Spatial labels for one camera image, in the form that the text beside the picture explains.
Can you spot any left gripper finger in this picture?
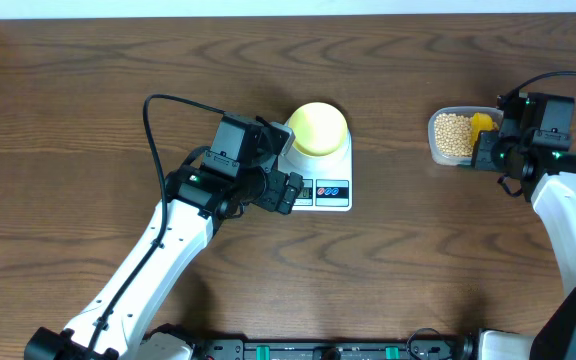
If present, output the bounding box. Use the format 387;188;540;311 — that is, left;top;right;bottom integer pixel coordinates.
277;172;304;215
262;122;295;160

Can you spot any yellow measuring scoop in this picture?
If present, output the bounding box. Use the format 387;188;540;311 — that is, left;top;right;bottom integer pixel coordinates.
470;112;498;146

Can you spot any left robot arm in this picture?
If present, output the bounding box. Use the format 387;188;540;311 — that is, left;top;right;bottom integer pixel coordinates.
23;116;303;359

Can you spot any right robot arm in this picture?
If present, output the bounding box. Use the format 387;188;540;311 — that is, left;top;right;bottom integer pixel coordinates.
472;117;576;360

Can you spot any white digital kitchen scale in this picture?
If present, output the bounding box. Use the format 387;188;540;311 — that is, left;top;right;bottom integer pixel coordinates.
278;130;353;212

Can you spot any yellow bowl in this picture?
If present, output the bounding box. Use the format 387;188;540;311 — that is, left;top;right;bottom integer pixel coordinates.
286;102;348;157

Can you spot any pile of soybeans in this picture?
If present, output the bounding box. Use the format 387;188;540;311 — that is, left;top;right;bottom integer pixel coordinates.
434;113;474;157

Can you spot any clear plastic container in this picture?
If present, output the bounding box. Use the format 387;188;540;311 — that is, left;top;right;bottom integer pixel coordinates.
428;106;503;166

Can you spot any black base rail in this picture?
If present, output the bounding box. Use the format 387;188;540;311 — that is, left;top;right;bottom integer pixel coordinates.
135;324;534;360

